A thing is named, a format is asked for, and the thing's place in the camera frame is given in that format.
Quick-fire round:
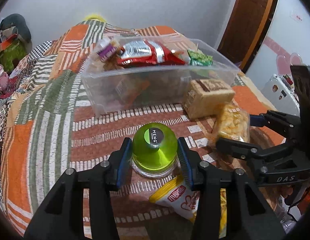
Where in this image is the red snack bag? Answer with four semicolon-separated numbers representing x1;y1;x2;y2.
116;39;186;68

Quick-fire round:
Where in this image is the yellow pillow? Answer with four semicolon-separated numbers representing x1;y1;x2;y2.
84;14;106;22

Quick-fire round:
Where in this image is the brown wooden door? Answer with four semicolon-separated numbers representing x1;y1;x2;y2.
218;0;278;72

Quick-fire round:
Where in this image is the clear plastic storage bin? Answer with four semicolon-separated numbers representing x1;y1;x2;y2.
81;34;240;116

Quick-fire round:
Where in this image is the white sticker covered appliance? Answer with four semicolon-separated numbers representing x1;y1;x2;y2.
262;74;300;116

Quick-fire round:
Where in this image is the purple snack packet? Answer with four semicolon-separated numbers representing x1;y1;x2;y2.
96;37;120;62

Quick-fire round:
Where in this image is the yellow puffed snack bag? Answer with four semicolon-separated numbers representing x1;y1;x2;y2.
209;103;250;148

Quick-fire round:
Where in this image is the patchwork orange bed blanket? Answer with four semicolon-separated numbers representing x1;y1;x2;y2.
0;20;275;239

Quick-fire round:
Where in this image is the pink plush toy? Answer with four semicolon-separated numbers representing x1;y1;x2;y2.
0;64;9;92

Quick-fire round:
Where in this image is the yellow chips bag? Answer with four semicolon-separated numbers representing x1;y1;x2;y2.
148;175;227;238

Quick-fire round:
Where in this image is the green pea snack bag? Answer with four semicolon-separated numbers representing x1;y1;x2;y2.
187;50;213;66

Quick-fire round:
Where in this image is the dark grey clothing pile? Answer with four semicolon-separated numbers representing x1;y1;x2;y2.
0;14;31;43

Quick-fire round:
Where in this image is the tan cracker pack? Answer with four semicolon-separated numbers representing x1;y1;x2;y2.
182;79;235;120

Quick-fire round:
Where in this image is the green lidded jar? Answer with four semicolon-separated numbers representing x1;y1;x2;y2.
131;122;178;178

